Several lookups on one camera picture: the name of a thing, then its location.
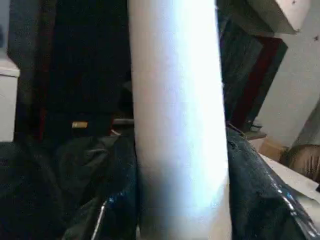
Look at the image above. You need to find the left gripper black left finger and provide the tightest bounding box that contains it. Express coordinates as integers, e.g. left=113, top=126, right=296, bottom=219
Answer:
left=62, top=134, right=141, bottom=240

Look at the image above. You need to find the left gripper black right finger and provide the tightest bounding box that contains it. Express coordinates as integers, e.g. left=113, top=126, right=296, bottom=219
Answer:
left=225, top=124, right=317, bottom=240

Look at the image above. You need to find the white plastic table leg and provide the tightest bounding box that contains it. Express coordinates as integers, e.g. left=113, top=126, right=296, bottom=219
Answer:
left=127, top=0, right=233, bottom=240

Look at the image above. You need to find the black plastic mat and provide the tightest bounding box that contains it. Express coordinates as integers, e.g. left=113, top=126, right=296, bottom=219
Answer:
left=0, top=133, right=137, bottom=240

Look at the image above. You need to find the dark red framed panel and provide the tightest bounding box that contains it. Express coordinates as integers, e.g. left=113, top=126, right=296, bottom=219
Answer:
left=221, top=18, right=287, bottom=132

